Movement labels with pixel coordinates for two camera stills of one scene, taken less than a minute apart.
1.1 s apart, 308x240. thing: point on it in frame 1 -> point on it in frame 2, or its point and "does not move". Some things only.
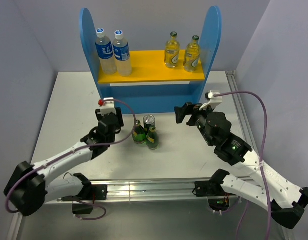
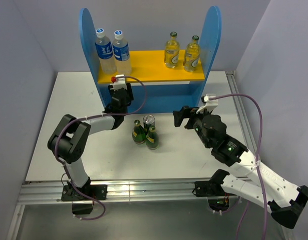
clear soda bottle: [192, 56] does not move
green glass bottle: [152, 141] does not move
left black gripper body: [119, 122] -> [129, 95]
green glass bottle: [138, 134] does not move
